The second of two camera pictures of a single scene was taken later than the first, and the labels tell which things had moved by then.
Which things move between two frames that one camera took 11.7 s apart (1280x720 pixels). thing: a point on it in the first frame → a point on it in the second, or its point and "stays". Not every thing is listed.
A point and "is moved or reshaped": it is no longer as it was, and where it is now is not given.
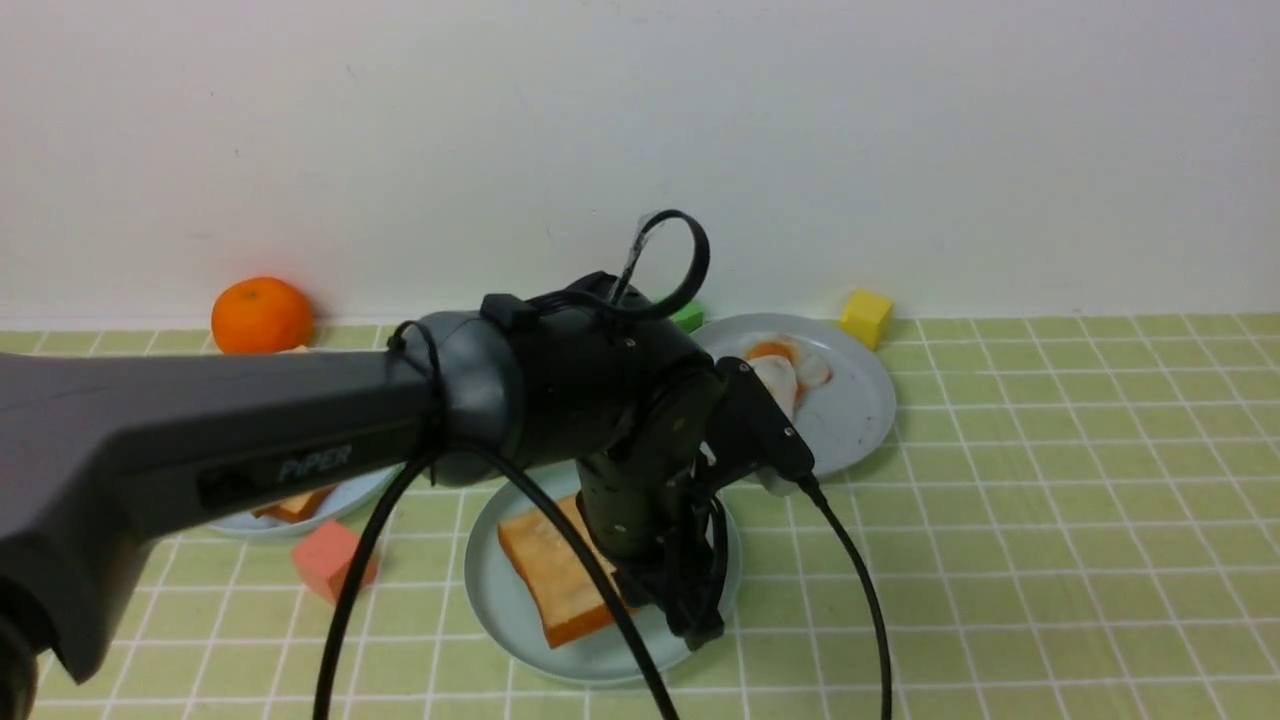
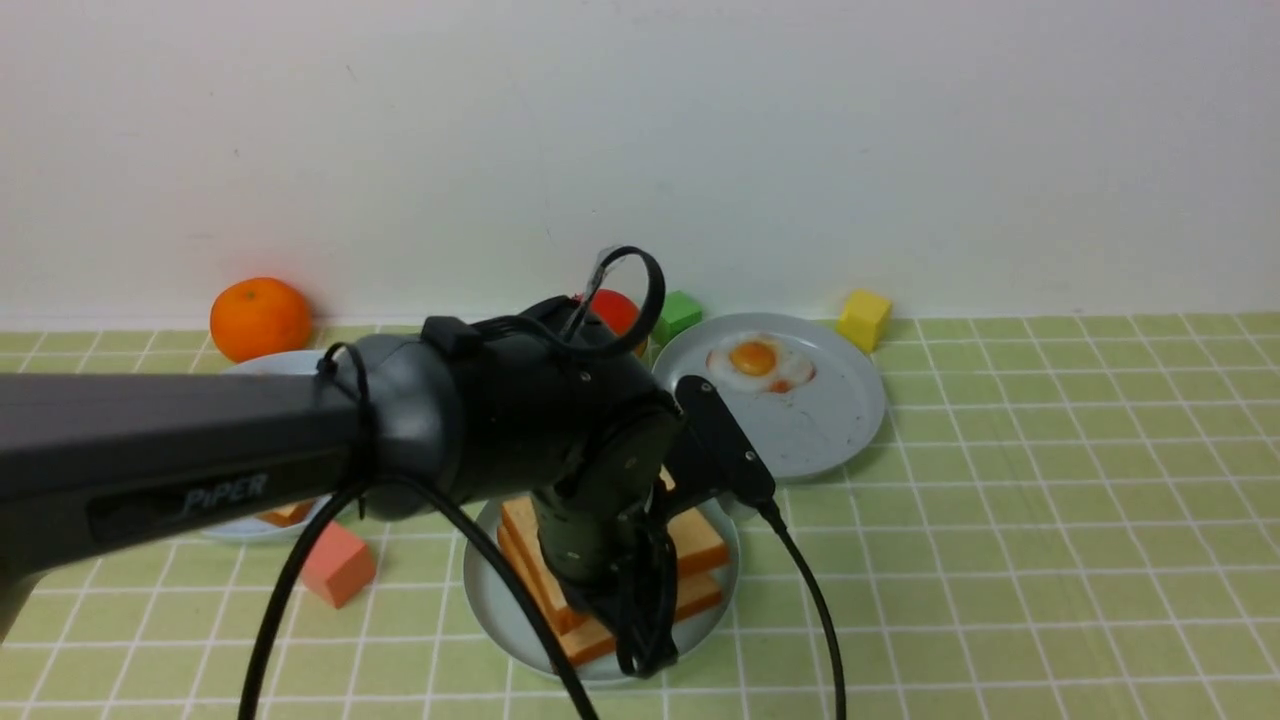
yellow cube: [863, 316] stays
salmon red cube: [326, 556] stays
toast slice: [297, 508] is moved or reshaped
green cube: [690, 317] stays
